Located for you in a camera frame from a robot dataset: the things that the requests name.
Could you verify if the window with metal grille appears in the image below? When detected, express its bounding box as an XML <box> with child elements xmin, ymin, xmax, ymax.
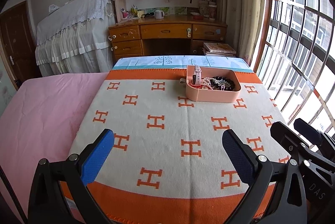
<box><xmin>255</xmin><ymin>0</ymin><xmax>334</xmax><ymax>136</ymax></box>

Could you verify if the pink smart watch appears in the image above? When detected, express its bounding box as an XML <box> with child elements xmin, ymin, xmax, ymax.
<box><xmin>192</xmin><ymin>65</ymin><xmax>202</xmax><ymax>86</ymax></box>

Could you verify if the white bead bracelet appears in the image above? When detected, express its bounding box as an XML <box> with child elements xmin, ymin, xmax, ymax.
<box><xmin>201</xmin><ymin>77</ymin><xmax>214</xmax><ymax>91</ymax></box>

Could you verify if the pink storage box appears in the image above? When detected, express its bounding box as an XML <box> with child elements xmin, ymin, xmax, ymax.
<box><xmin>186</xmin><ymin>65</ymin><xmax>241</xmax><ymax>103</ymax></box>

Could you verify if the wooden desk with drawers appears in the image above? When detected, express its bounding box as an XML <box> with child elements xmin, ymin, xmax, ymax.
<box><xmin>108</xmin><ymin>15</ymin><xmax>227</xmax><ymax>60</ymax></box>

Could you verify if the white lace covered piano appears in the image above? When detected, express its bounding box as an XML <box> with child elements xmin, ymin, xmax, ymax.
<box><xmin>35</xmin><ymin>0</ymin><xmax>115</xmax><ymax>77</ymax></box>

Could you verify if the blue tree print sheet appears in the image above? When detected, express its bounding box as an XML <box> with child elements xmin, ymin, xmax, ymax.
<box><xmin>113</xmin><ymin>55</ymin><xmax>253</xmax><ymax>73</ymax></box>

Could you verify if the stack of magazines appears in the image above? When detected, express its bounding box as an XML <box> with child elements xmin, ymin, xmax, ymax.
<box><xmin>203</xmin><ymin>42</ymin><xmax>236</xmax><ymax>57</ymax></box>

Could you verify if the brown wooden door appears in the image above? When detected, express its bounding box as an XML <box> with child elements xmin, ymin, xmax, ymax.
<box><xmin>1</xmin><ymin>1</ymin><xmax>41</xmax><ymax>87</ymax></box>

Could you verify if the orange H pattern blanket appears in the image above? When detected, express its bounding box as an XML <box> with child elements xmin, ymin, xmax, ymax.
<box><xmin>70</xmin><ymin>69</ymin><xmax>289</xmax><ymax>223</ymax></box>

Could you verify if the black bead bracelet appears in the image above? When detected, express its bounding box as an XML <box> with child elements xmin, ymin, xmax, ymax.
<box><xmin>210</xmin><ymin>76</ymin><xmax>236</xmax><ymax>91</ymax></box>

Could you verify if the pink bed sheet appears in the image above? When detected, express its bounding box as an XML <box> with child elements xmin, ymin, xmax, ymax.
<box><xmin>1</xmin><ymin>73</ymin><xmax>106</xmax><ymax>211</ymax></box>

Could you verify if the white mug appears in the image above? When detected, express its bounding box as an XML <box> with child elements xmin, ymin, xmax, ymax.
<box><xmin>155</xmin><ymin>10</ymin><xmax>165</xmax><ymax>19</ymax></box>

